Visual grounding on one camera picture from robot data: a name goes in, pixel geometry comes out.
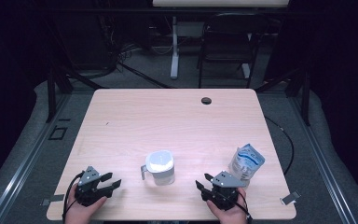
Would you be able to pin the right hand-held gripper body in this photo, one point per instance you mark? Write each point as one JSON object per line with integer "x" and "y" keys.
{"x": 225, "y": 193}

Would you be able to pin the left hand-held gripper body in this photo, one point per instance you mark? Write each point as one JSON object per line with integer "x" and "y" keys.
{"x": 87, "y": 189}

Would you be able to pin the white and blue pouch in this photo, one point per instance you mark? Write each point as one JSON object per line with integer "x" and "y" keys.
{"x": 247, "y": 161}

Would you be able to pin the person's right hand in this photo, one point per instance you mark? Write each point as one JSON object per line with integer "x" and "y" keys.
{"x": 230, "y": 216}

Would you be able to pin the person's left hand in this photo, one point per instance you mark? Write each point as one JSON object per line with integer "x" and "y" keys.
{"x": 77, "y": 214}

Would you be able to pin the grey tape piece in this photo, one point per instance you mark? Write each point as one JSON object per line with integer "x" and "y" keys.
{"x": 56, "y": 198}
{"x": 290, "y": 198}

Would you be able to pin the black tape square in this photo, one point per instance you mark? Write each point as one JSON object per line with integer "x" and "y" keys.
{"x": 50, "y": 137}

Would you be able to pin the black metal stand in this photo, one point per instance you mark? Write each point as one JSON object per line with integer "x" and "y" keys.
{"x": 51, "y": 99}
{"x": 306, "y": 99}

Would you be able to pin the white desk leg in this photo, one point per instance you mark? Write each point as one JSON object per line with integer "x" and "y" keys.
{"x": 174, "y": 59}
{"x": 245, "y": 70}

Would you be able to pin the black folding chair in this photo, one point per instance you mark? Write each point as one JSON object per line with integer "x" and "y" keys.
{"x": 230, "y": 34}

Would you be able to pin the metal floor rail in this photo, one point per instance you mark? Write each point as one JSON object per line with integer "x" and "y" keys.
{"x": 28, "y": 161}
{"x": 320, "y": 161}

